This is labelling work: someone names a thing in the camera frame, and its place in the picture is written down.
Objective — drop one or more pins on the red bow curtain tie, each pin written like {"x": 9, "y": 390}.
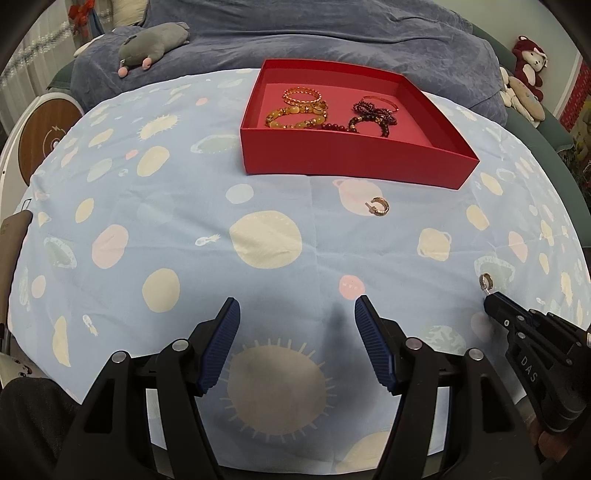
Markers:
{"x": 78, "y": 13}

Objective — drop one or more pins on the red monkey plush toy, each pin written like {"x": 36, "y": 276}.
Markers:
{"x": 531, "y": 61}

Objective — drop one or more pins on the person's right hand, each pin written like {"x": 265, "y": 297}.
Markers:
{"x": 553, "y": 447}

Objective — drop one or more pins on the blue-grey velvet bed blanket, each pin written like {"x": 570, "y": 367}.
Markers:
{"x": 432, "y": 46}

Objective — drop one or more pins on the red cardboard tray box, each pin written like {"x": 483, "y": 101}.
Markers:
{"x": 417, "y": 144}

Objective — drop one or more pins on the beige flat plush toy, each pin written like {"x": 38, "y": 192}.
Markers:
{"x": 515, "y": 94}

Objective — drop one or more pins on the light blue planet-print cloth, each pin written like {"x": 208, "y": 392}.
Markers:
{"x": 144, "y": 222}

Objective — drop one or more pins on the grey mouse plush toy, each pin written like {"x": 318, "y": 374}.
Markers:
{"x": 148, "y": 46}

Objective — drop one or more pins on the gold hoop earring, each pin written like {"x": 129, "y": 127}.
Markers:
{"x": 378, "y": 206}
{"x": 486, "y": 283}

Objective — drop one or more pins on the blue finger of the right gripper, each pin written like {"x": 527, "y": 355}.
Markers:
{"x": 506, "y": 312}

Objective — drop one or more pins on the brown leather object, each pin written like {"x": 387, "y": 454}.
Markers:
{"x": 13, "y": 231}

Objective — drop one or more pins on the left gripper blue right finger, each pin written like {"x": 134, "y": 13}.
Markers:
{"x": 380, "y": 337}

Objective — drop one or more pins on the thin gold bangle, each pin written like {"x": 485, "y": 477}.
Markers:
{"x": 387, "y": 101}

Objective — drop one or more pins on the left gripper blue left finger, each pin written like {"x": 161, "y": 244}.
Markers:
{"x": 215, "y": 339}

